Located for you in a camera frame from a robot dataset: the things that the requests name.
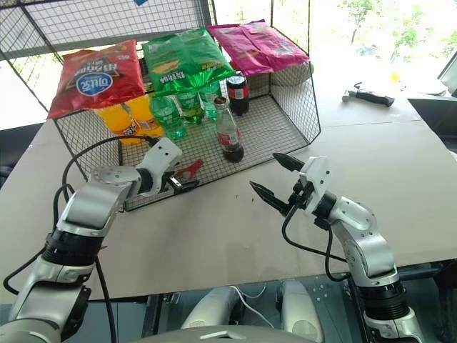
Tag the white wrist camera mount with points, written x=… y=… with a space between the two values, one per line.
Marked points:
x=317 y=175
x=162 y=155

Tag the green chip bag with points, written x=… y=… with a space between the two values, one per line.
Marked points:
x=185 y=60

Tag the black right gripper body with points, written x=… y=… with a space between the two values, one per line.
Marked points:
x=299 y=198

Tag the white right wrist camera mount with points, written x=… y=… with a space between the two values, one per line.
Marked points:
x=317 y=175

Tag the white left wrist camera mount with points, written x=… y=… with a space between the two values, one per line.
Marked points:
x=162 y=155

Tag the grey robot torso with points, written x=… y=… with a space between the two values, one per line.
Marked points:
x=214 y=334

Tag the glass cola bottle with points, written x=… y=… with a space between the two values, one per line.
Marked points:
x=228 y=139

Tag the red chip bag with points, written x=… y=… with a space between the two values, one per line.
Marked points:
x=96 y=78

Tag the dark cola plastic bottle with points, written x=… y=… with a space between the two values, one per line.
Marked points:
x=237 y=94

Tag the white rounded shell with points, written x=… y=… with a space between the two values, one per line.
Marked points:
x=300 y=311
x=210 y=307

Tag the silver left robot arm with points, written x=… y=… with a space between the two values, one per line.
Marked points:
x=89 y=203

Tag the green plastic soda bottle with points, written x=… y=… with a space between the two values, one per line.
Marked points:
x=168 y=118
x=191 y=107
x=210 y=100

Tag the large orange soda bottle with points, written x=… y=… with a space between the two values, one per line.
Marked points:
x=141 y=114

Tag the dark monitor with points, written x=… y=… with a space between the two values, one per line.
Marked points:
x=450 y=76

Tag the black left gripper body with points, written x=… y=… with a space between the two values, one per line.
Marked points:
x=168 y=184

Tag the small yellow object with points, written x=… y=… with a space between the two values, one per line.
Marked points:
x=394 y=76

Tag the black snack packet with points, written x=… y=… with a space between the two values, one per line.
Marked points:
x=144 y=73

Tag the black desk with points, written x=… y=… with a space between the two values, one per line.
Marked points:
x=439 y=114

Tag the pink chip bag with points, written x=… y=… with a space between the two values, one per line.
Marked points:
x=260 y=46

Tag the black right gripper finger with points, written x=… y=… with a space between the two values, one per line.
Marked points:
x=269 y=198
x=290 y=163

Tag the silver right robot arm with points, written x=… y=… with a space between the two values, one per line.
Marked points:
x=367 y=243

